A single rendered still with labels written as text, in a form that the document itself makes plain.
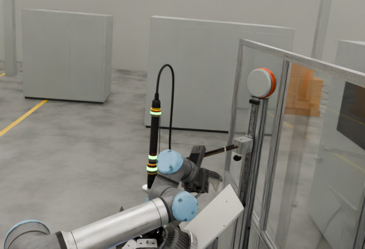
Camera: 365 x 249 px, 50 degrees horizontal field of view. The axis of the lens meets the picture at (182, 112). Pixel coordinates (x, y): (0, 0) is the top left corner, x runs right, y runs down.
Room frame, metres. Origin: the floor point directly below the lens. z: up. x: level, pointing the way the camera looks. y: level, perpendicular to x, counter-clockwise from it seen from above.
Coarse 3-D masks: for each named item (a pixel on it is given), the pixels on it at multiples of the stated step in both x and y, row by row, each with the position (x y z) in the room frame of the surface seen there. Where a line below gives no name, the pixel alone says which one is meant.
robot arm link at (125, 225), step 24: (168, 192) 0.99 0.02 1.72; (120, 216) 0.88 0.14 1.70; (144, 216) 0.89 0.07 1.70; (168, 216) 0.92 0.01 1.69; (192, 216) 0.93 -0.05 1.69; (24, 240) 0.80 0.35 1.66; (48, 240) 0.79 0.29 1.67; (72, 240) 0.81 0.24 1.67; (96, 240) 0.82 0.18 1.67; (120, 240) 0.85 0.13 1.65
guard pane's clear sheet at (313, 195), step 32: (256, 64) 2.54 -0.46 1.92; (288, 64) 2.04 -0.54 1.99; (288, 96) 1.98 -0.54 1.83; (320, 96) 1.67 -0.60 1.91; (352, 96) 1.44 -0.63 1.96; (288, 128) 1.92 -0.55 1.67; (320, 128) 1.62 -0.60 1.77; (352, 128) 1.40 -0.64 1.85; (288, 160) 1.87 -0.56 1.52; (320, 160) 1.57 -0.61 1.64; (352, 160) 1.36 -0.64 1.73; (256, 192) 2.23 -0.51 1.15; (288, 192) 1.81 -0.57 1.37; (320, 192) 1.53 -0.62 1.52; (352, 192) 1.32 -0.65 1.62; (288, 224) 1.75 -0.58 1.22; (320, 224) 1.48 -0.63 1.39; (352, 224) 1.28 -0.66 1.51
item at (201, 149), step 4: (192, 148) 1.32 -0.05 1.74; (196, 148) 1.30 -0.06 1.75; (200, 148) 1.30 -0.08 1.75; (204, 148) 1.31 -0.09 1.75; (192, 152) 1.29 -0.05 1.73; (196, 152) 1.29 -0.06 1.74; (200, 152) 1.28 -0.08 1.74; (204, 152) 1.30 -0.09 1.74; (192, 156) 1.28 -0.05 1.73; (196, 156) 1.27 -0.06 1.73; (200, 156) 1.27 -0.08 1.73; (192, 160) 1.26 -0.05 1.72; (196, 160) 1.25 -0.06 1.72; (200, 160) 1.26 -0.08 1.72; (196, 164) 1.23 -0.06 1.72; (200, 164) 1.25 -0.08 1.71
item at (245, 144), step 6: (234, 138) 1.97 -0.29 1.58; (240, 138) 1.98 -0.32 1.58; (246, 138) 1.98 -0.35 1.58; (252, 138) 1.99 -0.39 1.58; (234, 144) 1.95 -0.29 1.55; (240, 144) 1.92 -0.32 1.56; (246, 144) 1.93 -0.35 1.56; (252, 144) 1.97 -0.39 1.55; (234, 150) 1.95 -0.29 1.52; (240, 150) 1.92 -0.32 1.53; (246, 150) 1.94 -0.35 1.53
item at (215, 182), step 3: (210, 177) 1.27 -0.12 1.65; (213, 177) 1.28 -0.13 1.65; (219, 177) 1.30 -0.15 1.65; (210, 180) 1.27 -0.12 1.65; (213, 180) 1.28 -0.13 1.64; (216, 180) 1.29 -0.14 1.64; (219, 180) 1.30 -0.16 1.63; (222, 180) 1.32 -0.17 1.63; (213, 183) 1.28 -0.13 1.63; (216, 183) 1.29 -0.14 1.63; (219, 183) 1.30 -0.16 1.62; (213, 186) 1.27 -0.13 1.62; (216, 186) 1.28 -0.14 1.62; (216, 189) 1.28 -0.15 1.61
